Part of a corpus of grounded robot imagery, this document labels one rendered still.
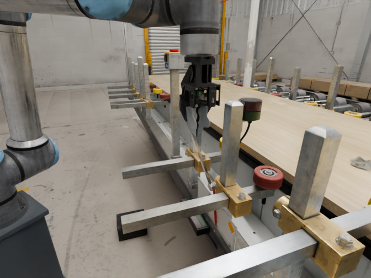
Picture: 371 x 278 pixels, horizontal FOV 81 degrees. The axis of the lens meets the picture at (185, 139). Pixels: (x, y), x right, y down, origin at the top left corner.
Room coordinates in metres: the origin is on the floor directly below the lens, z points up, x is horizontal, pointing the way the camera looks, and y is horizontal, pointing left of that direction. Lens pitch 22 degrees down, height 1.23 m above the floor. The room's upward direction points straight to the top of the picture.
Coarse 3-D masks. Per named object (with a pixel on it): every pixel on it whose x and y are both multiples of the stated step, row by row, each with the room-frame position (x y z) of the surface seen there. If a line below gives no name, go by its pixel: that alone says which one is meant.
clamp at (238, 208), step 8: (216, 184) 0.55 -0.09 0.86; (216, 192) 0.55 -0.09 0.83; (224, 192) 0.51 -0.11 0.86; (232, 192) 0.50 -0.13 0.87; (240, 192) 0.50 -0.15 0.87; (232, 200) 0.47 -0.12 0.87; (240, 200) 0.46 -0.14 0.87; (248, 200) 0.46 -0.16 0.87; (232, 208) 0.46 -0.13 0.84; (240, 208) 0.45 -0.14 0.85; (248, 208) 0.46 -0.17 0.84; (240, 216) 0.46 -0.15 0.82
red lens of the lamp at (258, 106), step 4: (240, 100) 0.55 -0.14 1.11; (244, 104) 0.54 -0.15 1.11; (248, 104) 0.53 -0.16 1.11; (252, 104) 0.53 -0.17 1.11; (256, 104) 0.53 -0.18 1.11; (260, 104) 0.54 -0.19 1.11; (244, 108) 0.54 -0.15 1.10; (248, 108) 0.53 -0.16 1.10; (252, 108) 0.53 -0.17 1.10; (256, 108) 0.53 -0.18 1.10; (260, 108) 0.54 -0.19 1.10
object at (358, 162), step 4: (360, 156) 0.61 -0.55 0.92; (352, 160) 0.62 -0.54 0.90; (356, 160) 0.61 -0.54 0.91; (360, 160) 0.60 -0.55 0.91; (364, 160) 0.60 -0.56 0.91; (368, 160) 0.59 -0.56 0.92; (352, 164) 0.59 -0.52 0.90; (356, 164) 0.58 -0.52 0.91; (360, 164) 0.58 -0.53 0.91; (364, 164) 0.58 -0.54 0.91; (368, 164) 0.58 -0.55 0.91; (364, 168) 0.57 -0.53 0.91; (368, 168) 0.57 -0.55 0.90
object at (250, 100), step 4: (244, 100) 0.55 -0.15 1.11; (248, 100) 0.55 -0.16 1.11; (252, 100) 0.55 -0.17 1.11; (256, 100) 0.55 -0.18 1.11; (260, 100) 0.55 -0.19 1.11; (248, 112) 0.53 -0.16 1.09; (252, 112) 0.53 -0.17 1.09; (244, 120) 0.54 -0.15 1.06; (248, 124) 0.56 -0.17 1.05; (248, 128) 0.56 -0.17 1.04; (244, 136) 0.56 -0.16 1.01; (240, 140) 0.55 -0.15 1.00
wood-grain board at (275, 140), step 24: (216, 96) 1.66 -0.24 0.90; (240, 96) 1.66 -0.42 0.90; (264, 96) 1.66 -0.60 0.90; (216, 120) 1.05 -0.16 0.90; (264, 120) 1.05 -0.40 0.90; (288, 120) 1.05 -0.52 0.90; (312, 120) 1.05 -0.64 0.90; (336, 120) 1.05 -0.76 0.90; (360, 120) 1.05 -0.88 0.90; (240, 144) 0.78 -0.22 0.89; (264, 144) 0.75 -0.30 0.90; (288, 144) 0.75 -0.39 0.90; (360, 144) 0.75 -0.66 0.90; (288, 168) 0.57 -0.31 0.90; (336, 168) 0.57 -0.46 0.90; (360, 168) 0.57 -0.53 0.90; (336, 192) 0.46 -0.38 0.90; (360, 192) 0.46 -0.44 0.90
